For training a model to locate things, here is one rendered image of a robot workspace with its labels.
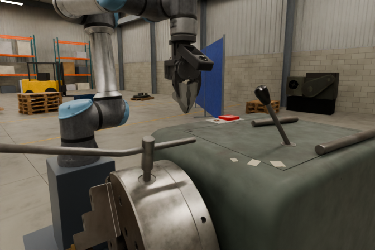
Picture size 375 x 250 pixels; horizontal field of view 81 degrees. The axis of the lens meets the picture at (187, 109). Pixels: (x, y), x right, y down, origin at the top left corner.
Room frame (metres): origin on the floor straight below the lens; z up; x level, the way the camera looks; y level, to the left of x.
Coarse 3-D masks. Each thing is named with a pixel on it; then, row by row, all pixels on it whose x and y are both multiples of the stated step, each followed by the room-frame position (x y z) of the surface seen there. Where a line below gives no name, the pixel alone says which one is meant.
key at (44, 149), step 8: (0, 144) 0.26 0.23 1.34; (8, 144) 0.27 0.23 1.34; (16, 144) 0.27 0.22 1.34; (160, 144) 0.38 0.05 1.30; (168, 144) 0.39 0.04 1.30; (176, 144) 0.40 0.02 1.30; (184, 144) 0.41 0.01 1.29; (0, 152) 0.26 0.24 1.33; (8, 152) 0.27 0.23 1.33; (16, 152) 0.27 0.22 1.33; (24, 152) 0.27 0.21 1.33; (32, 152) 0.28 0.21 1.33; (40, 152) 0.28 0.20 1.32; (48, 152) 0.29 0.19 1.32; (56, 152) 0.29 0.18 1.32; (64, 152) 0.30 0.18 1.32; (72, 152) 0.31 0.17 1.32; (80, 152) 0.31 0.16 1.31; (88, 152) 0.32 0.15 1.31; (96, 152) 0.32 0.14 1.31; (104, 152) 0.33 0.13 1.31; (112, 152) 0.34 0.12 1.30; (120, 152) 0.34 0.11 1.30; (128, 152) 0.35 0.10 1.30; (136, 152) 0.36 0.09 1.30
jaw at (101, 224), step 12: (108, 180) 0.46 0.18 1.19; (96, 192) 0.41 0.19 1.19; (108, 192) 0.42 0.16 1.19; (96, 204) 0.40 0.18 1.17; (108, 204) 0.41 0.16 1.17; (84, 216) 0.38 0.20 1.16; (96, 216) 0.39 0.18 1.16; (108, 216) 0.40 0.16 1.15; (84, 228) 0.38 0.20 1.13; (96, 228) 0.38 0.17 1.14; (108, 228) 0.38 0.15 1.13; (84, 240) 0.36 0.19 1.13; (96, 240) 0.37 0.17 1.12; (108, 240) 0.37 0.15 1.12
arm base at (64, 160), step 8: (64, 144) 0.76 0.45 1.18; (72, 144) 0.76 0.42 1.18; (80, 144) 0.77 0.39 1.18; (88, 144) 0.79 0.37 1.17; (96, 144) 0.83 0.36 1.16; (64, 160) 0.75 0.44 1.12; (72, 160) 0.74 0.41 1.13; (80, 160) 0.75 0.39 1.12; (88, 160) 0.77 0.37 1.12; (96, 160) 0.80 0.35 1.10
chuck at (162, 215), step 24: (120, 192) 0.38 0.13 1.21; (144, 192) 0.35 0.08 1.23; (168, 192) 0.36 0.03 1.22; (120, 216) 0.39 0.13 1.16; (144, 216) 0.31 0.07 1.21; (168, 216) 0.33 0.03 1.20; (120, 240) 0.43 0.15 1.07; (144, 240) 0.29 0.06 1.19; (168, 240) 0.30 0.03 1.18; (192, 240) 0.32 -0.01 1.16
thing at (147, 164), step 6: (144, 138) 0.37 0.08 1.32; (150, 138) 0.37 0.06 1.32; (144, 144) 0.36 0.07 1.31; (150, 144) 0.36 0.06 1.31; (150, 150) 0.37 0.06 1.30; (144, 156) 0.37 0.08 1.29; (150, 156) 0.37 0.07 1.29; (144, 162) 0.37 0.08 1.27; (150, 162) 0.37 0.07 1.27; (144, 168) 0.37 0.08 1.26; (150, 168) 0.37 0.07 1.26; (144, 174) 0.38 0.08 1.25; (150, 174) 0.38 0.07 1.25; (144, 180) 0.38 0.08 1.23; (150, 180) 0.38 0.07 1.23
